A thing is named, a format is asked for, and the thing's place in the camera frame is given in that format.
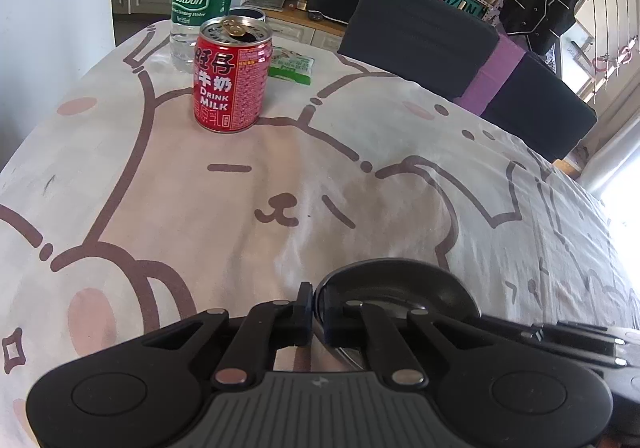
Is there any teal sign plate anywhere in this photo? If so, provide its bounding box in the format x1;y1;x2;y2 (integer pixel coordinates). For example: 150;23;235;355
425;0;489;20

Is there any dark grey chair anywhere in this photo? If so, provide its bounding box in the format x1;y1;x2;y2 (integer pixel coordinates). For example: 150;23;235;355
337;0;501;102
479;51;599;162

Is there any metal stair railing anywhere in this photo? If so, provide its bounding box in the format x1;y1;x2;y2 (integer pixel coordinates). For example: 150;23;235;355
570;0;640;104

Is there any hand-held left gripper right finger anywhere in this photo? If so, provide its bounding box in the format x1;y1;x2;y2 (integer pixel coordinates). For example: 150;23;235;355
314;284;507;390

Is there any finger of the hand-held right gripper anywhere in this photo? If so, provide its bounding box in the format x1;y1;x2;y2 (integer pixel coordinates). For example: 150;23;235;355
479;317;629;370
531;321;629;348

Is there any printed cartoon tablecloth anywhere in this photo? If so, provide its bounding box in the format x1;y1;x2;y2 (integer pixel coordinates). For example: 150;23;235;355
0;18;640;448

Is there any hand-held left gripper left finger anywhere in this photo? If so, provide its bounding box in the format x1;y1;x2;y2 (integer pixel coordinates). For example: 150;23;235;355
132;282;314;391

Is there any red drink can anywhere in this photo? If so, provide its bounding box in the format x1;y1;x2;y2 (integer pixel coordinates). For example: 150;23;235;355
192;16;274;135

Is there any grey trash bin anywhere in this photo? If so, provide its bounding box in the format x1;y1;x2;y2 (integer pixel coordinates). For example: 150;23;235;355
230;7;267;25

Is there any white curtain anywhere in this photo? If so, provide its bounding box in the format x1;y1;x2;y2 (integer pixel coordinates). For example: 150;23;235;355
579;113;640;201

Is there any black vest with white trim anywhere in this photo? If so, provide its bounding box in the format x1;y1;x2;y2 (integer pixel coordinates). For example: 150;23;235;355
500;0;592;57

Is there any purple cushion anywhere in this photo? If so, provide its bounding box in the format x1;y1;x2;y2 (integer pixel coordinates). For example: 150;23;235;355
452;36;527;117

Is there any round metal bowl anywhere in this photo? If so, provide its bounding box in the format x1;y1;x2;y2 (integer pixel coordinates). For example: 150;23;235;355
312;259;479;372

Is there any green snack packet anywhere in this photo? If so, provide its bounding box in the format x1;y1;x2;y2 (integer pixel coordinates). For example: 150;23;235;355
267;48;315;87

